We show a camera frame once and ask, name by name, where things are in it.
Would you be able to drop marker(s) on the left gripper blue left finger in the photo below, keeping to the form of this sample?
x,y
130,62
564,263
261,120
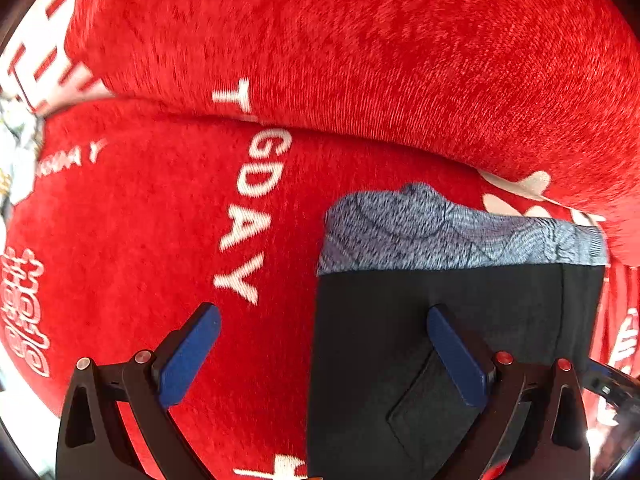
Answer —
x,y
93,442

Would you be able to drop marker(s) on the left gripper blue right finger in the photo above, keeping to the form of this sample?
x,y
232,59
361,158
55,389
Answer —
x,y
552,443

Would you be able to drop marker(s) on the black pants with grey waistband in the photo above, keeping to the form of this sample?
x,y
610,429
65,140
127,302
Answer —
x,y
421,303

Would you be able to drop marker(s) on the red printed bed quilt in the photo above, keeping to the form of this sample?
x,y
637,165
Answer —
x,y
138,216

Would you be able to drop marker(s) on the white floral cloth pile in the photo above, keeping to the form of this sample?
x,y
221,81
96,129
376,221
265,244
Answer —
x,y
22,139

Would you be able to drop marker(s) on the red printed pillow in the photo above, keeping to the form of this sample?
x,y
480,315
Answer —
x,y
543,94

